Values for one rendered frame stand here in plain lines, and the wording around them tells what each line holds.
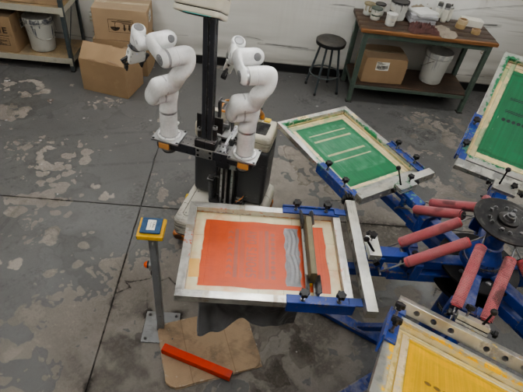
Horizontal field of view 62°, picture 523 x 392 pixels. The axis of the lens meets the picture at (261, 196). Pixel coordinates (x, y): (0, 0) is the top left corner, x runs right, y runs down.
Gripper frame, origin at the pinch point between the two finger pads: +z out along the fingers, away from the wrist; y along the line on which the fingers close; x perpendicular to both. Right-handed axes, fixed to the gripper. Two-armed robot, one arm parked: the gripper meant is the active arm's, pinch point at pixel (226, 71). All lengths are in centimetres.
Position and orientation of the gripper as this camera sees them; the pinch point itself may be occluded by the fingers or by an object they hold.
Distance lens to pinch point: 258.6
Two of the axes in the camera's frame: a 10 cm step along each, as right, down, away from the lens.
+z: -3.0, 3.0, 9.1
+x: -8.9, -4.4, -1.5
